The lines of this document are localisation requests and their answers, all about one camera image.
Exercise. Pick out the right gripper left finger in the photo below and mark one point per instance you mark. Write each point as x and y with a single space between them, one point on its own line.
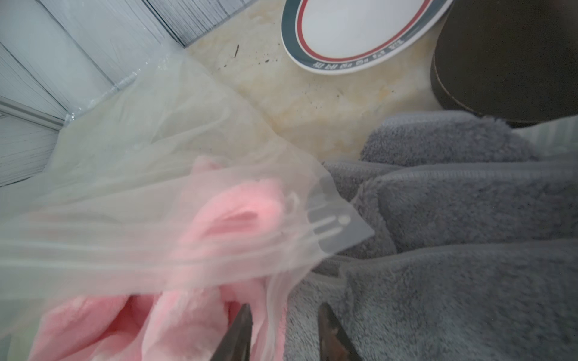
236 343

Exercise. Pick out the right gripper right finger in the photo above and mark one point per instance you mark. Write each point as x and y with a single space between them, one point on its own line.
334 343

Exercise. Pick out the pink fluffy towel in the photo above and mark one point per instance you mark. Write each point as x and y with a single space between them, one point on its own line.
221 215

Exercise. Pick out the clear plastic vacuum bag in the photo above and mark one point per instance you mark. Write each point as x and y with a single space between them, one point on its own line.
99 220

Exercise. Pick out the grey fluffy towel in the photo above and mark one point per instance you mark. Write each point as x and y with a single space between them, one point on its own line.
474 255

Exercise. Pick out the white plate green red rim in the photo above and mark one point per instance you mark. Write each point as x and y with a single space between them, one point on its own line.
339 37

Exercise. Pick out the metal cup stand dark base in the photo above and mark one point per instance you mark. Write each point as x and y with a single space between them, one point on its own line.
512 60

